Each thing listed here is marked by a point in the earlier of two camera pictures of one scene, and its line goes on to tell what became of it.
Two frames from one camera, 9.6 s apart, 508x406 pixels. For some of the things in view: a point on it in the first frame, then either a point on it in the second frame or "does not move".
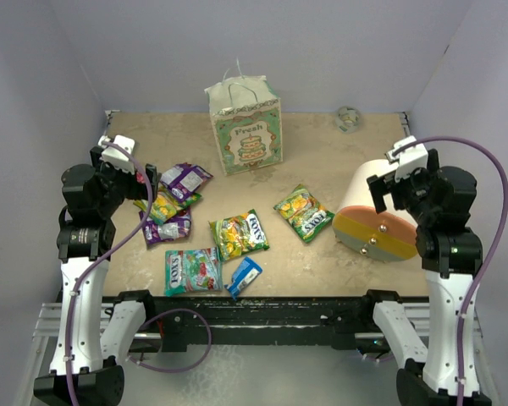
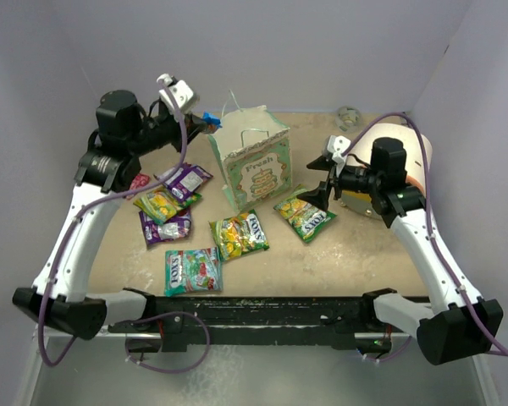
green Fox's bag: x=239 y=235 does not move
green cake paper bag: x=247 y=117 to x=253 y=153
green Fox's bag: x=304 y=212 does not move
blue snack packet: x=244 y=277 to x=212 y=118
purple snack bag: x=176 y=227 does not move
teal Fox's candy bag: x=192 y=270 does not move
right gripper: x=379 y=183 to x=320 y=196
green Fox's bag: x=165 y=205 does not move
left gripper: x=137 y=191 to x=194 y=125
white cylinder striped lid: x=359 y=226 to x=363 y=202
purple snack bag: x=184 y=178 does not move
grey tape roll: x=348 y=119 does not move
